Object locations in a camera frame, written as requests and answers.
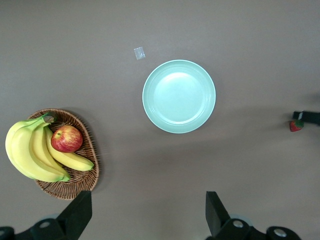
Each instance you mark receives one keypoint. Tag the pale green round plate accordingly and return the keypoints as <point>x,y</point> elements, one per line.
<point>178,97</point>

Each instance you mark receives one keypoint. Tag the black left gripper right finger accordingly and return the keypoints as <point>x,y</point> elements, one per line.
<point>217,217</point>

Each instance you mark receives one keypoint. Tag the red strawberry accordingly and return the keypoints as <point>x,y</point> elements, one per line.
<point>295,127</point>

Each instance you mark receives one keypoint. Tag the brown table cover sheet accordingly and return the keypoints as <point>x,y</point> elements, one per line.
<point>160,30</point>

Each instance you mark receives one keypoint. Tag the red apple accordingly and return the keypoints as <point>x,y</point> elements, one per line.
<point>67,138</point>

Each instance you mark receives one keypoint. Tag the yellow banana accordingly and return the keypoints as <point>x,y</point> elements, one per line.
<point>20,150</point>
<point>38,147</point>
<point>75,161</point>

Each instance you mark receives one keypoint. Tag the brown wicker basket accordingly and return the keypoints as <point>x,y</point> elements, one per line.
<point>82,185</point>

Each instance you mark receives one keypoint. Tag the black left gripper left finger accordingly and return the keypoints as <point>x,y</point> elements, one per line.
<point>77,215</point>

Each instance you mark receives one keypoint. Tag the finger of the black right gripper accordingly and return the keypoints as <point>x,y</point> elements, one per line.
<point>310,117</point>

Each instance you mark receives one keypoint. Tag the small clear tape piece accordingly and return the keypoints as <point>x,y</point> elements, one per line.
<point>139,53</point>

